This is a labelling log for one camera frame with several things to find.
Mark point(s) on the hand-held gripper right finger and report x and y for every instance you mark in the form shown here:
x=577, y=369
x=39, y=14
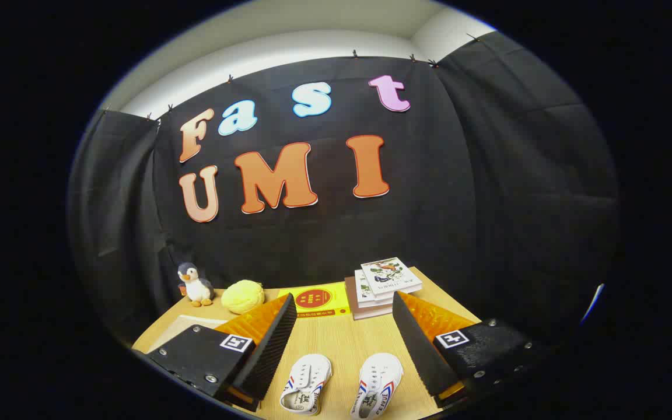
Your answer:
x=420, y=350

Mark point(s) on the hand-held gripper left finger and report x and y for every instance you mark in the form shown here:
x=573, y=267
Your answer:
x=269, y=350

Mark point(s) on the white canvas shoe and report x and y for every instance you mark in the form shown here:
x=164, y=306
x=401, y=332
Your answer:
x=380, y=376
x=307, y=379

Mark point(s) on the cream fabric storage box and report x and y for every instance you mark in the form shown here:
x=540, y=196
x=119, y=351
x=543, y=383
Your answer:
x=178, y=329

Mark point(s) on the yellow fuzzy round plush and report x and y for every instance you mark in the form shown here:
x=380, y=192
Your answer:
x=242, y=296

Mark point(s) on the white floral cover book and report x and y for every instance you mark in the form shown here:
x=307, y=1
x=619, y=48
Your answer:
x=388, y=273
x=364, y=294

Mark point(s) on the yellow book with red label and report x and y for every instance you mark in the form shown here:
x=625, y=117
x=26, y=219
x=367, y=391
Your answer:
x=339, y=303

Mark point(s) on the penguin plush toy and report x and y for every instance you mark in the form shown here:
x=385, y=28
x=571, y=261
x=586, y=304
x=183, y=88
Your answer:
x=199, y=287

